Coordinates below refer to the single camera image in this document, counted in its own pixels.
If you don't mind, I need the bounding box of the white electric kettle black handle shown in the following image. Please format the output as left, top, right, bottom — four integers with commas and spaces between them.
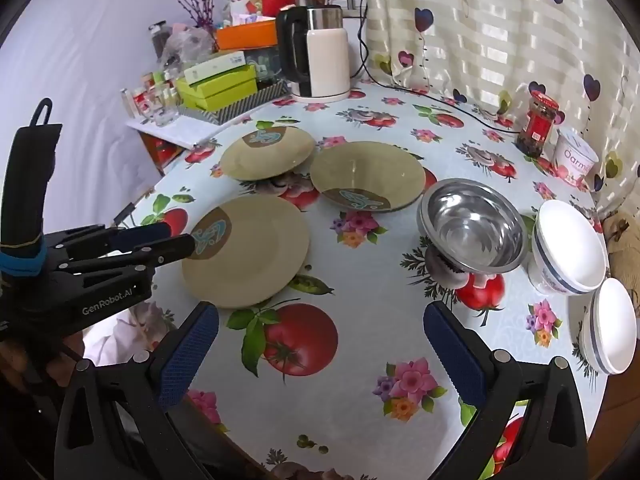
276, 4, 352, 103

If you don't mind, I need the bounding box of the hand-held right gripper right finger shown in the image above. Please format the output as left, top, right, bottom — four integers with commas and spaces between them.
424, 302, 588, 480

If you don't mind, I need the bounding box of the glass jar with red label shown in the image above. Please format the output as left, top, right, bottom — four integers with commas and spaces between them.
516, 91, 560, 158

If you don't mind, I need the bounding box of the glass mug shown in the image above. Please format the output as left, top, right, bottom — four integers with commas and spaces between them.
154, 94, 179, 127

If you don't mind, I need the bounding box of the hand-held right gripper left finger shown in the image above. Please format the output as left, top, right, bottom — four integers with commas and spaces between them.
55, 301, 219, 480

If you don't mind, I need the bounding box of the clear plastic bag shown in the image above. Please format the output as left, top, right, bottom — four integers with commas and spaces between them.
162, 25, 218, 68

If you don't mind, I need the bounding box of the striped cardboard tray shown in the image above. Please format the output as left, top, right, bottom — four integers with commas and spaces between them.
177, 82, 292, 125

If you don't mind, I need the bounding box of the stainless steel bowl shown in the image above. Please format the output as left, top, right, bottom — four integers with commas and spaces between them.
416, 178, 530, 275

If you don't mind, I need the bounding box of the pale lilac cloth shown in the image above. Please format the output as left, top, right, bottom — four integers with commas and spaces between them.
85, 304, 168, 363

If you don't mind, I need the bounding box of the flat white and green box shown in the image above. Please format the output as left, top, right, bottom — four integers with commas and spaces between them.
184, 51, 247, 86

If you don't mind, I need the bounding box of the beige plate with brown emblem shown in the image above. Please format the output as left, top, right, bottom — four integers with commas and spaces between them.
310, 141, 426, 213
181, 195, 310, 309
219, 127, 316, 181

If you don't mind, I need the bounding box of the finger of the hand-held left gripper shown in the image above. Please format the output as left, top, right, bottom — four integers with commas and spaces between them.
50, 234, 197, 286
49, 222, 174, 252

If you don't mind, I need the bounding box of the white bowl with blue stripe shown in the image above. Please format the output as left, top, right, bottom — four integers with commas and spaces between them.
527, 200, 610, 296
580, 277, 637, 376

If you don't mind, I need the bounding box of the white yogurt cup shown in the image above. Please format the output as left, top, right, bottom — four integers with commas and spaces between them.
552, 127, 599, 188

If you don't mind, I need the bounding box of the cream curtain with heart print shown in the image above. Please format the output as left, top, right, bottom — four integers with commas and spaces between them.
360, 0, 640, 221

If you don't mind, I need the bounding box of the floral vegetable print tablecloth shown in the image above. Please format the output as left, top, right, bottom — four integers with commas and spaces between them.
85, 82, 613, 480

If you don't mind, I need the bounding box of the black power cable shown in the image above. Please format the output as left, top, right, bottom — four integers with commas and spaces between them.
357, 2, 523, 136

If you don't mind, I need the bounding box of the glass jar with dark lid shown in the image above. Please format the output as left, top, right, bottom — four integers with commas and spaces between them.
148, 21, 171, 61

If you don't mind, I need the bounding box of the orange box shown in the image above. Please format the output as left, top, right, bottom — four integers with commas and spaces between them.
215, 20, 278, 52

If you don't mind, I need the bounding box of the white shelf board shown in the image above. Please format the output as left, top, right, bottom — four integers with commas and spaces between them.
125, 110, 221, 151

